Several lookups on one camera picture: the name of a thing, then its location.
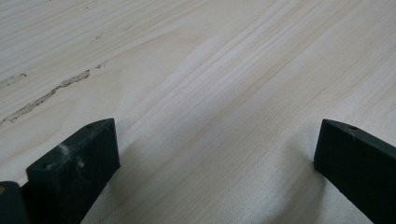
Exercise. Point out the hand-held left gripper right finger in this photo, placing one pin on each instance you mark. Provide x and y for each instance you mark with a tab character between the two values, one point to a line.
358	161

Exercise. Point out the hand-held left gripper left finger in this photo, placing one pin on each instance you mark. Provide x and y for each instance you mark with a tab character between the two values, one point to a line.
74	171

